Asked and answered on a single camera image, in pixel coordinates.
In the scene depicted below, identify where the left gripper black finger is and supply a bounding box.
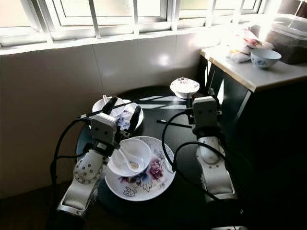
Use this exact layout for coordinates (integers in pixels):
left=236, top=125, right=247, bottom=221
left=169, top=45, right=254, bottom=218
left=100, top=96, right=119, bottom=115
left=127, top=105, right=142, bottom=136

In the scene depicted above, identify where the white floral plate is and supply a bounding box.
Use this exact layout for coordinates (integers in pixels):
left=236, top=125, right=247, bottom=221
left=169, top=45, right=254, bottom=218
left=92, top=97, right=144, bottom=137
left=105, top=136, right=176, bottom=202

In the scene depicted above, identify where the small floral bowl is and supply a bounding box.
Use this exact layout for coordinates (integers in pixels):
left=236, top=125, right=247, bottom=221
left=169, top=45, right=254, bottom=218
left=170, top=77, right=200, bottom=100

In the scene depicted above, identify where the black round table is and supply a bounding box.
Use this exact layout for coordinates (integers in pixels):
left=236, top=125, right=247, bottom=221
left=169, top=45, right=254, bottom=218
left=77, top=85, right=260, bottom=226

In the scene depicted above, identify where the white printed snack packet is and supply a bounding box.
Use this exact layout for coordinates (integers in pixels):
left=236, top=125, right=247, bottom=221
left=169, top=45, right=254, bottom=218
left=225, top=46, right=252, bottom=63
left=237, top=29, right=270, bottom=50

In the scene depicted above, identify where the black side table beige top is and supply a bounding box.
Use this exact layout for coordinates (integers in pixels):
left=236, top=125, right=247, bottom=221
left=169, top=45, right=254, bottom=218
left=197, top=43, right=307, bottom=202

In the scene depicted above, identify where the blue patterned white bowl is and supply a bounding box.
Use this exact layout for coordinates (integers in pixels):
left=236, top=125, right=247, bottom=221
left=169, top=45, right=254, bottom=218
left=250, top=48, right=282, bottom=69

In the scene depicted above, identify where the clear lidded plastic container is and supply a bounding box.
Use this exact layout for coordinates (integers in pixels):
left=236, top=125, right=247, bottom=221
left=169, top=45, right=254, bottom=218
left=259, top=14, right=307, bottom=65

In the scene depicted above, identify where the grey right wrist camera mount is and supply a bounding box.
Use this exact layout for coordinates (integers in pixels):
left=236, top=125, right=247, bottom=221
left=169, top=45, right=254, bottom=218
left=192, top=96, right=220, bottom=130

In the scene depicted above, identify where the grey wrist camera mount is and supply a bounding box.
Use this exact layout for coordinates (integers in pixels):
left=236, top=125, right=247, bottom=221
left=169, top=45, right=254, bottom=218
left=192, top=96, right=220, bottom=130
left=91, top=113, right=119, bottom=145

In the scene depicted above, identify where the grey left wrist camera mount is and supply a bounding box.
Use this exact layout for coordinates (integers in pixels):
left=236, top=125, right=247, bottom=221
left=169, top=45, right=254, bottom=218
left=91, top=113, right=119, bottom=145

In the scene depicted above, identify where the white window frame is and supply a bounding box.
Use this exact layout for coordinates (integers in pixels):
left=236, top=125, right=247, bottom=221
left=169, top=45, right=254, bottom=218
left=0, top=0, right=264, bottom=48

